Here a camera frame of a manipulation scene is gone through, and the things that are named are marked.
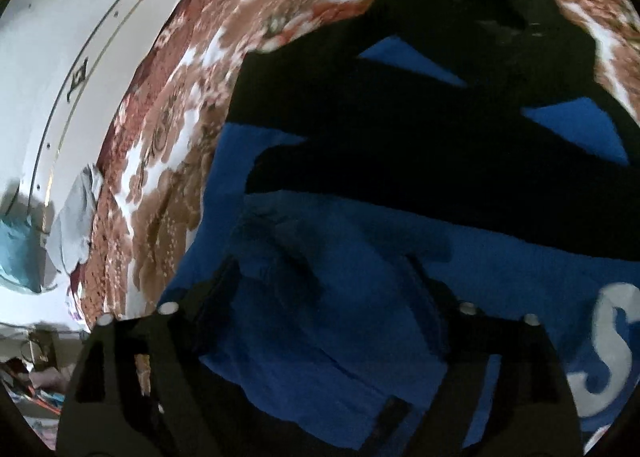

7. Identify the teal cloth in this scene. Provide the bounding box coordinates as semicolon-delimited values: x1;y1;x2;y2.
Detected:
0;217;47;294

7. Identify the blue and black sweatshirt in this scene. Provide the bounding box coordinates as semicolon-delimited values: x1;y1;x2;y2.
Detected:
160;0;640;457

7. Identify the brown floral blanket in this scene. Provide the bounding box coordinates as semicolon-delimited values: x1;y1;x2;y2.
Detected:
65;0;640;398

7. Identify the pink cloth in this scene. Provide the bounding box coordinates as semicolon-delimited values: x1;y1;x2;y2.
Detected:
27;367;71;395

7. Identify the grey cloth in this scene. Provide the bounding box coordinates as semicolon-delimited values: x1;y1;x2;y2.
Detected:
47;164;104;274

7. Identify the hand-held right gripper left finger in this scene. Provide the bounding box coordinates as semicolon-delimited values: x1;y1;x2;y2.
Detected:
55;254;243;457

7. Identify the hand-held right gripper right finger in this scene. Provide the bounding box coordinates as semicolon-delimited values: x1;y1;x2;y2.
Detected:
410;257;586;457

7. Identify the white bed headboard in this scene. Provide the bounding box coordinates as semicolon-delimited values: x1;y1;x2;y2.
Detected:
0;0;216;318

